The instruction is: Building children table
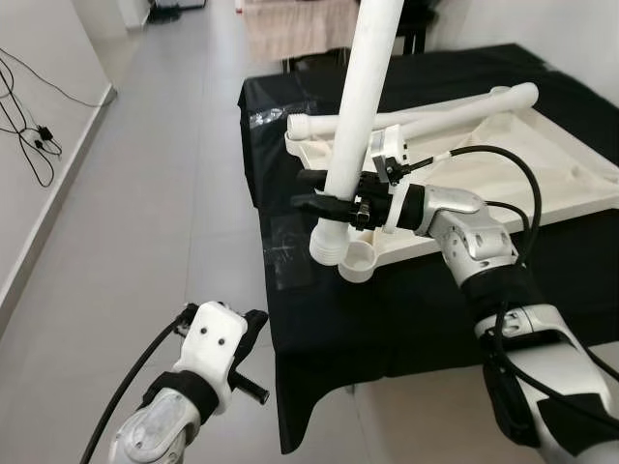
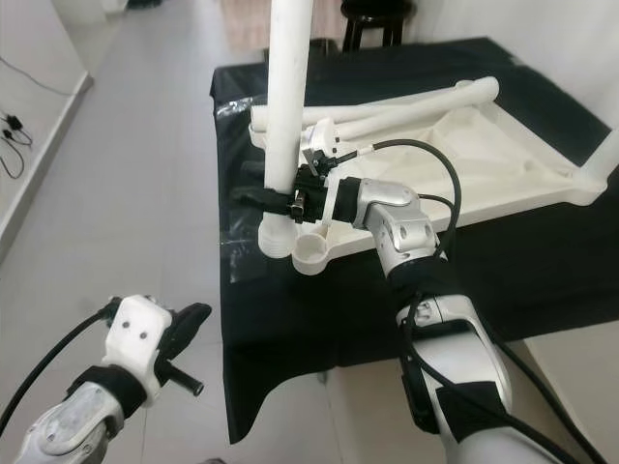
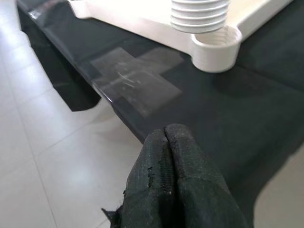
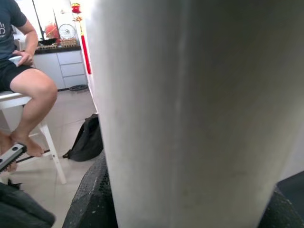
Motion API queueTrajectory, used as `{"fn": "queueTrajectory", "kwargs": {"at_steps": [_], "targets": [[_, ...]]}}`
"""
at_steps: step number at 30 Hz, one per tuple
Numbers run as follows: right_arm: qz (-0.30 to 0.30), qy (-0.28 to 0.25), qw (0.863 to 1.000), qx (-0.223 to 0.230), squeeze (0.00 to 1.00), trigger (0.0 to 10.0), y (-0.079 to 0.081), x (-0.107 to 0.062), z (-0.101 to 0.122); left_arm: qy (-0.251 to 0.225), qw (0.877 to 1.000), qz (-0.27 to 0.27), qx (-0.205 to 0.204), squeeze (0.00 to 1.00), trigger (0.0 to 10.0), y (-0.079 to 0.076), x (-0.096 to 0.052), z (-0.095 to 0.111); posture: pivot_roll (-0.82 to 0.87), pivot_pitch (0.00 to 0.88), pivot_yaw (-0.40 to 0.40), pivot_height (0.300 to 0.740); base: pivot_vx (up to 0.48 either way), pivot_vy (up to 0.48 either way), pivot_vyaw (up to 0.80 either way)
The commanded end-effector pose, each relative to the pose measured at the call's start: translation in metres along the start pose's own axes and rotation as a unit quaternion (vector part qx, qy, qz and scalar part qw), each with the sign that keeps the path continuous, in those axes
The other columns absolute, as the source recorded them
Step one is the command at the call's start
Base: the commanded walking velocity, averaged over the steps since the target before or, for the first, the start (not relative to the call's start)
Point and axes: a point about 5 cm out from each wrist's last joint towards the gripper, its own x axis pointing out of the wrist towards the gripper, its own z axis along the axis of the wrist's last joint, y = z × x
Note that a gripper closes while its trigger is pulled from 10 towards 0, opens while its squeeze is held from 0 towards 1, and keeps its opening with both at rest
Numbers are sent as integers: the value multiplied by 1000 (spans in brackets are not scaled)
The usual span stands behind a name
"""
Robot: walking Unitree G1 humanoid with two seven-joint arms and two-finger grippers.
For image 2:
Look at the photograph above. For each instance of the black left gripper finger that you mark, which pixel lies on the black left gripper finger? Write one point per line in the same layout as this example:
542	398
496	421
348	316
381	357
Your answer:
191	324

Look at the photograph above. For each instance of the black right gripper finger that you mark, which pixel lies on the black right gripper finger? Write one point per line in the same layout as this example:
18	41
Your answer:
261	199
251	170

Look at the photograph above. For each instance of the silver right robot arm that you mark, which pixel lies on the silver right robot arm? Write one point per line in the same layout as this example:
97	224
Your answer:
406	232

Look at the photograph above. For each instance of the black tablecloth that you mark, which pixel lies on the black tablecloth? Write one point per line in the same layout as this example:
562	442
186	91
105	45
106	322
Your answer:
348	309

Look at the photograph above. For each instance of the beige towel table cover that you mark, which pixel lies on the beige towel table cover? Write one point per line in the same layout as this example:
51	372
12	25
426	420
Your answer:
247	24

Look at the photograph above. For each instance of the white plastic table top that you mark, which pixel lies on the white plastic table top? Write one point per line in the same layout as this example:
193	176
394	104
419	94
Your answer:
493	155

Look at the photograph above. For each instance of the dark floor mop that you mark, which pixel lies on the dark floor mop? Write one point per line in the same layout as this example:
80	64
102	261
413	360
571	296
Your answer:
145	3

